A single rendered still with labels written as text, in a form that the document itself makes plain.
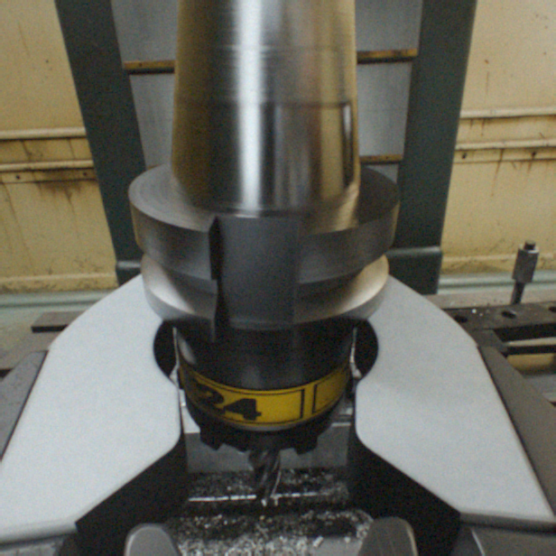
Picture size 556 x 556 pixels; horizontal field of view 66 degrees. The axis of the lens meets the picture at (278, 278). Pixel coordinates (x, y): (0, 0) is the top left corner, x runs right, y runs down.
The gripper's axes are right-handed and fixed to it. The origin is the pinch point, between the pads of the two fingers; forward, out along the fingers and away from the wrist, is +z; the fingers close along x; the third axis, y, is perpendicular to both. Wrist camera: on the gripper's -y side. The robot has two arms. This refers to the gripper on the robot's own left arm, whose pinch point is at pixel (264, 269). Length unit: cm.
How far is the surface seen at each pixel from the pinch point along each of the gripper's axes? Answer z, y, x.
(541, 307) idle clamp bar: 31, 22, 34
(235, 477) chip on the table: 14.8, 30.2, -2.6
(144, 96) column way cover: 67, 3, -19
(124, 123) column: 71, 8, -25
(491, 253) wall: 104, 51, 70
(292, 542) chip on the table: 8.4, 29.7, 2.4
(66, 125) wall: 107, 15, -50
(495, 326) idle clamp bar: 28.1, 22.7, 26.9
